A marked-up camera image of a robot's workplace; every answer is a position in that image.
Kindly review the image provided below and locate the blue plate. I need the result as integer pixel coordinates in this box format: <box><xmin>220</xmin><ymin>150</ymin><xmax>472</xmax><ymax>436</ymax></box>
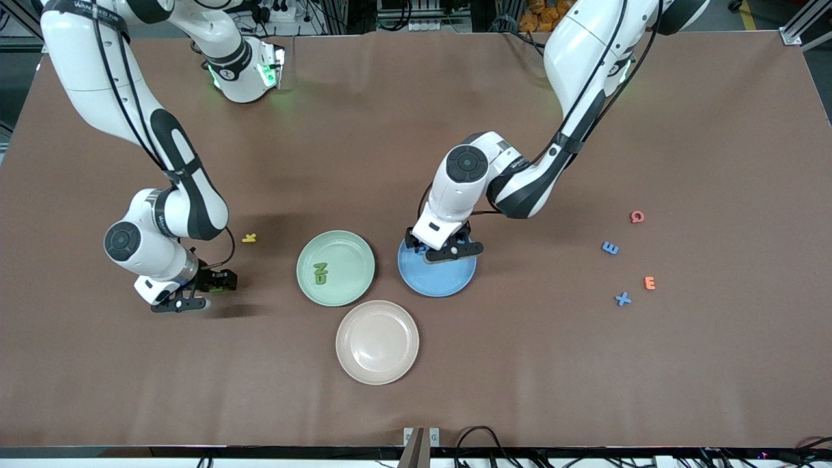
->
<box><xmin>397</xmin><ymin>224</ymin><xmax>478</xmax><ymax>298</ymax></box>

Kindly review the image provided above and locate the green plate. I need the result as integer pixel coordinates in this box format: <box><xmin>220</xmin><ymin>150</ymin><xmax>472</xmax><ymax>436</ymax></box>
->
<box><xmin>296</xmin><ymin>230</ymin><xmax>376</xmax><ymax>307</ymax></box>

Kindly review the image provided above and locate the brown table cover sheet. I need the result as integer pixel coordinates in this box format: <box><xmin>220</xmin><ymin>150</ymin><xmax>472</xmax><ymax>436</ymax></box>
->
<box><xmin>0</xmin><ymin>32</ymin><xmax>832</xmax><ymax>449</ymax></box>

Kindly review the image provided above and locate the beige plate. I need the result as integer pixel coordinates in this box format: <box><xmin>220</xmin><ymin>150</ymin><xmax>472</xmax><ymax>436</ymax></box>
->
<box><xmin>335</xmin><ymin>300</ymin><xmax>420</xmax><ymax>385</ymax></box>

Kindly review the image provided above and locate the pile of orange bags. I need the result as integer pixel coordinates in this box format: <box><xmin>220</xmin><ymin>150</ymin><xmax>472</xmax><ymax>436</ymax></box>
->
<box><xmin>520</xmin><ymin>0</ymin><xmax>576</xmax><ymax>33</ymax></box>

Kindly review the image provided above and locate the white power strip with plugs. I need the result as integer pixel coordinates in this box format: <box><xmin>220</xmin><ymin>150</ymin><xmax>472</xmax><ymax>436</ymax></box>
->
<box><xmin>259</xmin><ymin>0</ymin><xmax>296</xmax><ymax>23</ymax></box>

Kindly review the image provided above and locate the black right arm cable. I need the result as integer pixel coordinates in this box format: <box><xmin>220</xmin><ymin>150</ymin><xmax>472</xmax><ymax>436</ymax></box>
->
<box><xmin>88</xmin><ymin>0</ymin><xmax>235</xmax><ymax>268</ymax></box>

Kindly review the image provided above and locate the black looped floor cable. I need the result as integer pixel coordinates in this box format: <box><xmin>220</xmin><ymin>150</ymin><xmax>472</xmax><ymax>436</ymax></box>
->
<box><xmin>454</xmin><ymin>426</ymin><xmax>521</xmax><ymax>468</ymax></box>

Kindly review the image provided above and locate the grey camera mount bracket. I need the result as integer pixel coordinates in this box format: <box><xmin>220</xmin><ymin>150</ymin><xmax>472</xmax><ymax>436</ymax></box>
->
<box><xmin>398</xmin><ymin>426</ymin><xmax>441</xmax><ymax>468</ymax></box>

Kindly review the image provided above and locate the aluminium frame profile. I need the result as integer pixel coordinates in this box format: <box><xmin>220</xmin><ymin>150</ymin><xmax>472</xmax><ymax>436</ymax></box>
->
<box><xmin>0</xmin><ymin>0</ymin><xmax>56</xmax><ymax>54</ymax></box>
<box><xmin>780</xmin><ymin>0</ymin><xmax>832</xmax><ymax>53</ymax></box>

